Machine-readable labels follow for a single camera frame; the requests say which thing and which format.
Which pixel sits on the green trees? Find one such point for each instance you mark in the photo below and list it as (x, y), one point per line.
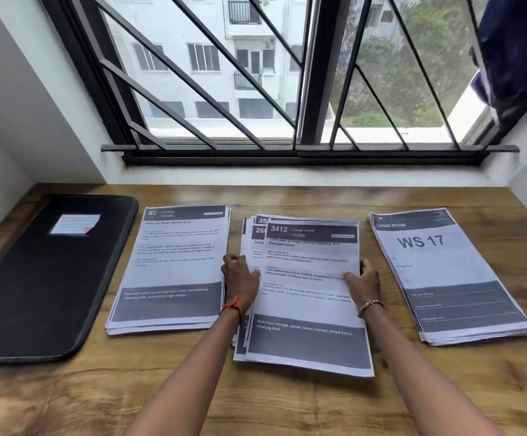
(409, 63)

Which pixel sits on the person's right hand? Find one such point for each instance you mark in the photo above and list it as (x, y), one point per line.
(367, 286)

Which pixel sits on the person's left forearm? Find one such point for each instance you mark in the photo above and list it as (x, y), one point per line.
(190, 381)

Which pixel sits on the neat stack of printed papers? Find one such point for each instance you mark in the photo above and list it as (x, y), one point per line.
(172, 263)

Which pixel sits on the dark blue cloth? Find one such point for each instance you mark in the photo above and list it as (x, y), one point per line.
(518, 49)

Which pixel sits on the stack of large-heading papers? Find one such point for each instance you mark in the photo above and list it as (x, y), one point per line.
(445, 276)

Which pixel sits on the person's left hand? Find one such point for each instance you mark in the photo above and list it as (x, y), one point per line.
(239, 281)

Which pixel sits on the printed paper sheet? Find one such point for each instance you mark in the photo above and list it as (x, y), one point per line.
(309, 313)

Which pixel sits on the person's right thumb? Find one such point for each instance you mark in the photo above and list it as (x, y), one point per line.
(350, 275)

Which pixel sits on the person's left thumb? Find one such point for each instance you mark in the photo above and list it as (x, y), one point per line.
(253, 275)

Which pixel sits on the black window frame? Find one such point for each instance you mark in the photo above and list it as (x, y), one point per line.
(318, 68)

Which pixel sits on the black document folder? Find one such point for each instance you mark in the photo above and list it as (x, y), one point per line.
(40, 281)

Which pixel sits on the white label sticker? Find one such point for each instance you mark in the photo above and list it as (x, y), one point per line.
(74, 223)

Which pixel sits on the red thread wristband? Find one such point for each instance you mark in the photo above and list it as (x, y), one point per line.
(231, 306)

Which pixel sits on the white apartment building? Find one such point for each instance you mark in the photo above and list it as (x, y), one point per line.
(209, 54)

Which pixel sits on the person's right forearm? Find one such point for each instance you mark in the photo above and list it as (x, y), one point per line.
(422, 376)

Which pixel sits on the fanned stack of printed papers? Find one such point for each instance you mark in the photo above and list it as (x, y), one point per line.
(249, 240)

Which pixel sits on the black metal window grille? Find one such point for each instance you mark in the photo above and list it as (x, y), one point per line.
(190, 81)

